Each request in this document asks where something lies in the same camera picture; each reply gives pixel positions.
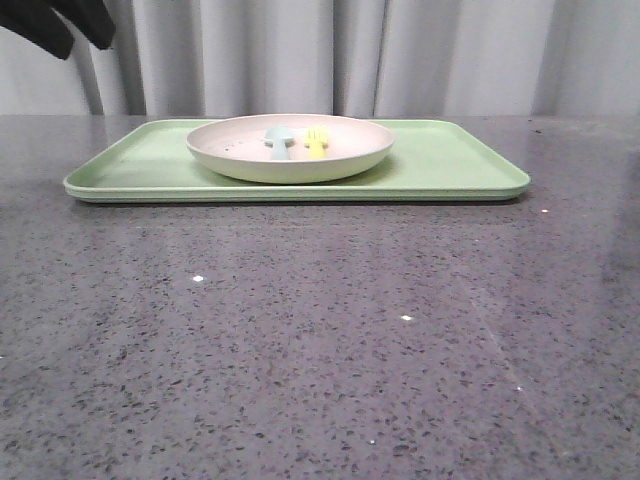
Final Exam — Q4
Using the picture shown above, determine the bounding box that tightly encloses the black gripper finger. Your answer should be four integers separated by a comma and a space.
1, 0, 116, 60

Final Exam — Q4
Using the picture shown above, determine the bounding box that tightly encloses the cream round plate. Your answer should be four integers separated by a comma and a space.
186, 114, 395, 184

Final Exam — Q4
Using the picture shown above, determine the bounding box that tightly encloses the yellow plastic fork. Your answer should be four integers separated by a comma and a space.
304, 127, 328, 159

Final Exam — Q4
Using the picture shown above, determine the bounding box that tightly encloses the grey pleated curtain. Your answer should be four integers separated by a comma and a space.
1, 1, 639, 118

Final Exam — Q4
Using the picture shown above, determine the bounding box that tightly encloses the light blue plastic spoon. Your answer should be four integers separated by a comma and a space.
265, 126, 294, 160

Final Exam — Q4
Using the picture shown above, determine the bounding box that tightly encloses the light green plastic tray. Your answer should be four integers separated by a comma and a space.
64, 119, 530, 203

